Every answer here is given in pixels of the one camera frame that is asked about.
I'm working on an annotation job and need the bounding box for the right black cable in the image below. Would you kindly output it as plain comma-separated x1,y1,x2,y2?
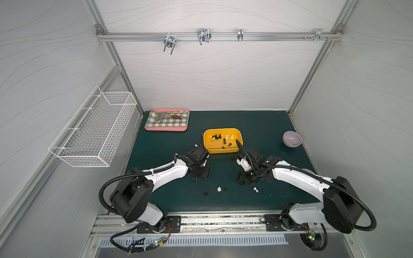
235,139,378,252

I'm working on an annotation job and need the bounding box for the green checkered cloth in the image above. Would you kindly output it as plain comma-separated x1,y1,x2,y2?
145,110,190,127

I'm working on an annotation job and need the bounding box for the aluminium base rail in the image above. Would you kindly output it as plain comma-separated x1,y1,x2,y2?
90,211,356,238

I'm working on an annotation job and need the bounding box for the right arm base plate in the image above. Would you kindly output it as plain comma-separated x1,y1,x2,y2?
259,214,307,232

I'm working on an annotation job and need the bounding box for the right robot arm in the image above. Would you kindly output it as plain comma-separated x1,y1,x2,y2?
237,149,363,234

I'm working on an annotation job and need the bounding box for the aluminium crossbar rail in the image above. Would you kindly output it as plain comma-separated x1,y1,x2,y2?
97,31,345,42

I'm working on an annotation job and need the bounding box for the left black cable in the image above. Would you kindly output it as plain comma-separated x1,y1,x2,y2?
98,133,204,254

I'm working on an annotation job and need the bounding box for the metal hook clamp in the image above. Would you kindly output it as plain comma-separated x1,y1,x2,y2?
163,35,176,55
196,29,211,45
303,29,332,42

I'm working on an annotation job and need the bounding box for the purple bowl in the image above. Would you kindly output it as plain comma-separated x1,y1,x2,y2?
282,131,303,148

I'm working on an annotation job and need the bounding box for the wooden handled spatula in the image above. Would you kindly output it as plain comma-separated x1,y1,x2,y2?
157,112,186,121

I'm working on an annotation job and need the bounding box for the white wire basket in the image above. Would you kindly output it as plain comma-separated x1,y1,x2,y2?
48,86,137,168

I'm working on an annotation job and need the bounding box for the metal hook clamp middle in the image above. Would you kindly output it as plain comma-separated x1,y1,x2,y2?
196,29,211,45

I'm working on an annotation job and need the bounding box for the pink striped plate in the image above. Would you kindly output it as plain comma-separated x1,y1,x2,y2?
302,168,316,174

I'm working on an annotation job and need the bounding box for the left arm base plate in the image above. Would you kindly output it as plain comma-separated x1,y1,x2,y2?
137,215,182,234

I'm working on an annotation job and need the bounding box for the yellow plastic storage box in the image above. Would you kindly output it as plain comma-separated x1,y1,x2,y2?
203,128,243,154

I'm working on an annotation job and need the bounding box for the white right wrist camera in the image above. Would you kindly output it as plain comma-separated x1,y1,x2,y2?
237,157,252,172

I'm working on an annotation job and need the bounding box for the metal hook clamp right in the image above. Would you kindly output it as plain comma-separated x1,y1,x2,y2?
303,29,332,42

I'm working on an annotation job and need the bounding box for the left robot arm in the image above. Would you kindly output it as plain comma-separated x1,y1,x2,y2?
108,144,209,226

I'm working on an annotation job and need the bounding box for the metal hook clamp left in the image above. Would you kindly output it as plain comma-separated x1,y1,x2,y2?
163,35,176,55

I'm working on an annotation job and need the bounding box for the pink tray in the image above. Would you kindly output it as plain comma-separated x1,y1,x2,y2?
145,108,190,132

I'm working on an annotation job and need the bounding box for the metal hook small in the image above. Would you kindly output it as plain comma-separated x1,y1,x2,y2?
237,29,244,42

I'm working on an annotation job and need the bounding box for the black cable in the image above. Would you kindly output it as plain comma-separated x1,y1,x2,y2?
98,133,204,254
235,139,378,252

